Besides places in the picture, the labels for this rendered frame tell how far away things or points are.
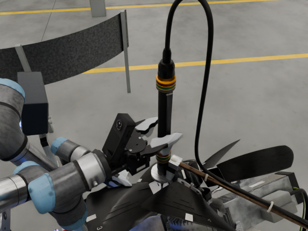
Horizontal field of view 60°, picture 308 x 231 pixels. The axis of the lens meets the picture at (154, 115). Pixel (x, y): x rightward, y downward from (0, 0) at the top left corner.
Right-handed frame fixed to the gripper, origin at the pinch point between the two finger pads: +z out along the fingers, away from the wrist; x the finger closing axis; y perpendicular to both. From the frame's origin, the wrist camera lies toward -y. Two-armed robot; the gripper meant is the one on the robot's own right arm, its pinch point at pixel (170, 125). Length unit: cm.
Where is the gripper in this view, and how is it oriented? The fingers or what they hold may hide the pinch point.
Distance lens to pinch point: 68.5
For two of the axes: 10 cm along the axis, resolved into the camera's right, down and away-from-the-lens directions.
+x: 5.5, 5.8, -6.0
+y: 0.0, 7.1, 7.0
